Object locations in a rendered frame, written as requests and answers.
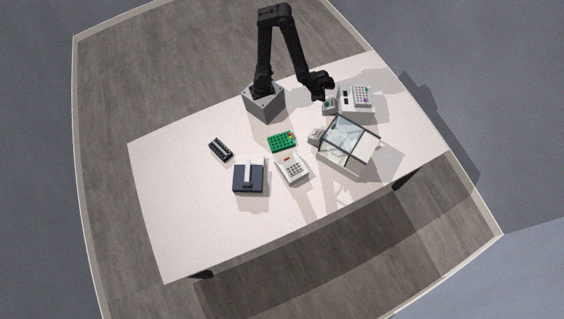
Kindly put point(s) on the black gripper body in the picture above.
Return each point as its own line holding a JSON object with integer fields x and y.
{"x": 314, "y": 97}

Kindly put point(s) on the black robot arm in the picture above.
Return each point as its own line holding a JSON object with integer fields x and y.
{"x": 280, "y": 15}

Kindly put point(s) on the green tube rack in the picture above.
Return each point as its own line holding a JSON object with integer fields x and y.
{"x": 280, "y": 142}

